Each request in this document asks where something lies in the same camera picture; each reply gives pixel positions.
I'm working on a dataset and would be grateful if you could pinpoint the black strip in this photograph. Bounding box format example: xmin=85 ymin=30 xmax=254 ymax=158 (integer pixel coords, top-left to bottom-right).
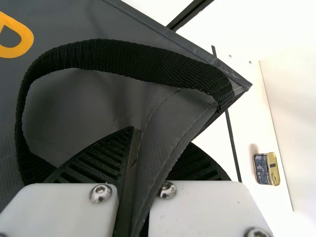
xmin=211 ymin=44 xmax=244 ymax=182

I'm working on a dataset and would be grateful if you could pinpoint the rectangular tin with gold lid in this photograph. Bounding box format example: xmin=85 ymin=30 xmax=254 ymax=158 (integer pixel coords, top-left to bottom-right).
xmin=252 ymin=152 xmax=281 ymax=186

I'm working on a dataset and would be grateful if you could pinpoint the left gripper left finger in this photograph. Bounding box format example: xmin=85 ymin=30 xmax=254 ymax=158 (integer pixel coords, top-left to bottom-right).
xmin=0 ymin=125 xmax=135 ymax=237

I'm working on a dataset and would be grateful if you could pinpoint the dark grey bag with straps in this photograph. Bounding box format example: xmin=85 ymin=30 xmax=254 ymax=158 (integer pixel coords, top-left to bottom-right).
xmin=0 ymin=0 xmax=254 ymax=237

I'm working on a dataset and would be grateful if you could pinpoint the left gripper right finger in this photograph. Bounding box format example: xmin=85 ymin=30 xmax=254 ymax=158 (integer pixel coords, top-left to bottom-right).
xmin=148 ymin=143 xmax=275 ymax=237

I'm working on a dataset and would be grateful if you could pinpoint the black post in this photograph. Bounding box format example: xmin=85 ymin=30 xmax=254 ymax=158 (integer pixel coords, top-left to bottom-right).
xmin=165 ymin=0 xmax=215 ymax=32

